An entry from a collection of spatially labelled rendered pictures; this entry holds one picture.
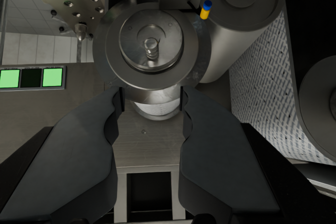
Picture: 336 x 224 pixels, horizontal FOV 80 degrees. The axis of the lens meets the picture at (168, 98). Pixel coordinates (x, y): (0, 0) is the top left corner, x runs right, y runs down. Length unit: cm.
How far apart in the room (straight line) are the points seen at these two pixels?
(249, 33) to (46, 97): 55
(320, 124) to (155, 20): 24
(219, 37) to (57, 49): 287
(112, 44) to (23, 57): 292
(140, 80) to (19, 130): 50
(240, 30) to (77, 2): 42
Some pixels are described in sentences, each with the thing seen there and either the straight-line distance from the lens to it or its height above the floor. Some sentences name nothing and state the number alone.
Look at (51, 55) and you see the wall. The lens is 308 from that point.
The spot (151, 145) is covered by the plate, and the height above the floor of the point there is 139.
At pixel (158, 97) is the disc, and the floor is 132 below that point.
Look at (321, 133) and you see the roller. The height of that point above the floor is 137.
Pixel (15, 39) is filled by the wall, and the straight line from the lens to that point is 329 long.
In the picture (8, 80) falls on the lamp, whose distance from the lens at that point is 73.
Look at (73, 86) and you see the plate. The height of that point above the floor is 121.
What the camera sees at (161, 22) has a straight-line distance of 25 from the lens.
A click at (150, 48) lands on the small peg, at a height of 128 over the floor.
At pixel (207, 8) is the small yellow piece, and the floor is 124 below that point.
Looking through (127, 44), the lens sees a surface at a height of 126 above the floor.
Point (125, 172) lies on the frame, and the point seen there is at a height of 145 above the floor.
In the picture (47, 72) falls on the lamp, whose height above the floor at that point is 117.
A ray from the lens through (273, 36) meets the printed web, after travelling 35.
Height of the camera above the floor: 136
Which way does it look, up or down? 11 degrees down
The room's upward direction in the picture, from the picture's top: 178 degrees clockwise
